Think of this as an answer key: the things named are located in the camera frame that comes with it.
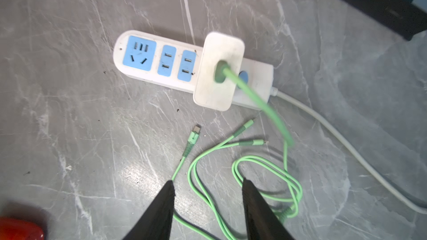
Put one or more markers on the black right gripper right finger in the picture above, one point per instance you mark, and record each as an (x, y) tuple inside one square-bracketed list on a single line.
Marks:
[(261, 223)]

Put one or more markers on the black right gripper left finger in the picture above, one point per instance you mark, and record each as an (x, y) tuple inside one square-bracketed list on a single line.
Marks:
[(156, 222)]

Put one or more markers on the white blue power strip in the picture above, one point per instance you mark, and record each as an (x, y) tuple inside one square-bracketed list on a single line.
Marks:
[(174, 64)]

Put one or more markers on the white usb charger adapter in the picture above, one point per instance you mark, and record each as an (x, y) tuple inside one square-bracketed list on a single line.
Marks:
[(212, 89)]

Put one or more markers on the red electric shaver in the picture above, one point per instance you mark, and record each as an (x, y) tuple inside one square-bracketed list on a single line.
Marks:
[(14, 229)]

